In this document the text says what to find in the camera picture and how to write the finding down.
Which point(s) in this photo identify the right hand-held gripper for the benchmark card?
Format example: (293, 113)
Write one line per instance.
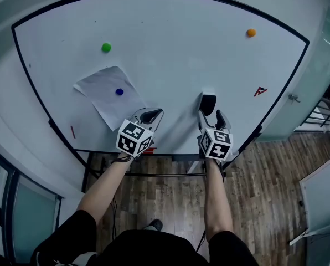
(217, 145)

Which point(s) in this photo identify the black metal railing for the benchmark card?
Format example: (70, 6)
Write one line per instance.
(322, 115)

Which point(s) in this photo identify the orange round magnet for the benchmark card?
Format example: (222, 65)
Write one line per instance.
(251, 32)

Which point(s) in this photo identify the black whiteboard eraser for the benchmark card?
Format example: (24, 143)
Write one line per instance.
(208, 104)

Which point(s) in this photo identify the red marker pen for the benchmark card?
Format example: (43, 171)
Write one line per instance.
(72, 132)

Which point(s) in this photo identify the person's right forearm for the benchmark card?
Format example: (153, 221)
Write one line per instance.
(217, 198)

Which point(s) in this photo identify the frosted glass door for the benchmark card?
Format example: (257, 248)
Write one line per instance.
(306, 93)

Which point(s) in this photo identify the person's black shirt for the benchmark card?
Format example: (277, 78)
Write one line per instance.
(154, 248)

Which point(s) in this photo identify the person's dark shoe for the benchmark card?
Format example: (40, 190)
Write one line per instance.
(155, 224)

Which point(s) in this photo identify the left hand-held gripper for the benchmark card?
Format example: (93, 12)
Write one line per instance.
(133, 138)

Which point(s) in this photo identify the black framed whiteboard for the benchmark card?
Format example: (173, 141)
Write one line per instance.
(181, 51)

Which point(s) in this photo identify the person's left forearm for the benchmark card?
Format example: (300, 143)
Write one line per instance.
(107, 187)

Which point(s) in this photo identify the blue round magnet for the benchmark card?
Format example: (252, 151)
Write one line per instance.
(119, 91)

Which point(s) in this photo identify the red tray object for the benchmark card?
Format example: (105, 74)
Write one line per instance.
(149, 150)

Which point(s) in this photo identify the red logo sticker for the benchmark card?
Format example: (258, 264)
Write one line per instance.
(260, 91)

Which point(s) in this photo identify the white paper sheet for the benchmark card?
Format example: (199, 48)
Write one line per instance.
(109, 104)

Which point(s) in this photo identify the green round magnet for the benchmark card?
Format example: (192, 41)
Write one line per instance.
(106, 47)

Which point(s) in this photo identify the black framed glass partition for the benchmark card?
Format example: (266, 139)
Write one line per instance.
(29, 204)

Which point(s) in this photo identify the white panel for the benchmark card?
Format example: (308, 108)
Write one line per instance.
(322, 198)

